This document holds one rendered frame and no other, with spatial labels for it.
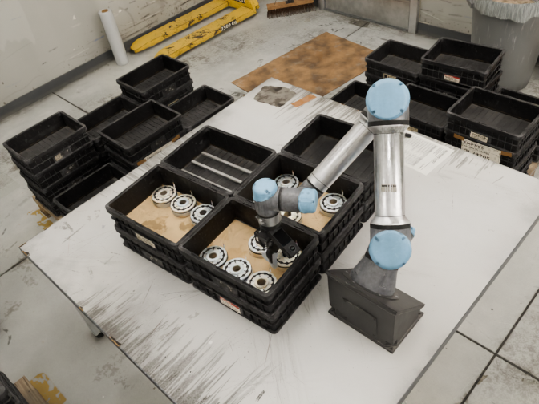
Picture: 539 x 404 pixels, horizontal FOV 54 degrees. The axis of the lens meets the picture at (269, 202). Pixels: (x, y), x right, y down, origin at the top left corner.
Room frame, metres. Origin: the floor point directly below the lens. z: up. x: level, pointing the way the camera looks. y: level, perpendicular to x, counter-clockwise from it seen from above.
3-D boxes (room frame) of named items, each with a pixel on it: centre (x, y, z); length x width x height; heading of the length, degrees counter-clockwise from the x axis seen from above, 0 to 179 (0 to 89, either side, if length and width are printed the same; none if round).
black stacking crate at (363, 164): (1.65, -0.32, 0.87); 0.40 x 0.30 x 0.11; 46
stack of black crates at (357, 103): (2.75, -0.71, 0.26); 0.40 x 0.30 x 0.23; 40
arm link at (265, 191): (1.18, 0.01, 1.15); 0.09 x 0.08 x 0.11; 71
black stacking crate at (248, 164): (1.71, 0.18, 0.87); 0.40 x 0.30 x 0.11; 46
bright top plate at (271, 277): (1.08, 0.07, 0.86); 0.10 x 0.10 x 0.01
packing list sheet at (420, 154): (1.82, -0.67, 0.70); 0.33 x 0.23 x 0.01; 40
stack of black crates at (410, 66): (3.00, -1.01, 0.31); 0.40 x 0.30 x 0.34; 40
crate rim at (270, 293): (1.21, 0.10, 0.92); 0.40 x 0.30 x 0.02; 46
